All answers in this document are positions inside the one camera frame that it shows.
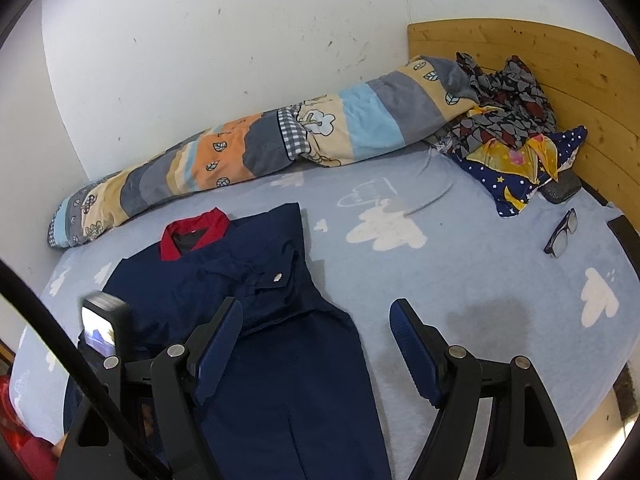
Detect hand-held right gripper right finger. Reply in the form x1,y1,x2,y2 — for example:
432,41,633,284
389,298,579,480

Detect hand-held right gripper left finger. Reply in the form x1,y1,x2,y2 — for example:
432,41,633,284
56,296,245,480

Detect navy blue work jacket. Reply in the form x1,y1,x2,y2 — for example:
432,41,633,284
62,203,394,480

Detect person's left forearm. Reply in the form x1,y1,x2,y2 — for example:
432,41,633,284
0,374,69,480

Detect light blue cloud bed sheet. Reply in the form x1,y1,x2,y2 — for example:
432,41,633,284
9,152,635,443

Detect black framed glasses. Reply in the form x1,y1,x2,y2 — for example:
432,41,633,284
543,207,580,257

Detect navy star print pillow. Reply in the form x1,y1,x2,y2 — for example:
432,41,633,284
449,125,589,219

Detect rolled patchwork quilt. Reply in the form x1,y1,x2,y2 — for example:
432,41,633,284
46,55,482,250

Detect yellow printed cloth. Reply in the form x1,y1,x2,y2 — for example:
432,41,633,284
467,132,561,184

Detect black glasses case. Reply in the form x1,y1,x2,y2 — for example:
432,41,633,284
542,170,582,205

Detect flat black object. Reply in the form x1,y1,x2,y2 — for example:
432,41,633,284
610,214,640,257

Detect grey red patterned cloth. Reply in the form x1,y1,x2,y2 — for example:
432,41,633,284
440,51,559,157

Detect wooden headboard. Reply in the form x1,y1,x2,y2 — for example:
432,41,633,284
407,18,640,207

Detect black cable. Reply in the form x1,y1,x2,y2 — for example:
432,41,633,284
0,259,173,480

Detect white cable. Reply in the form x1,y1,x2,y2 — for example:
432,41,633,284
409,152,454,214

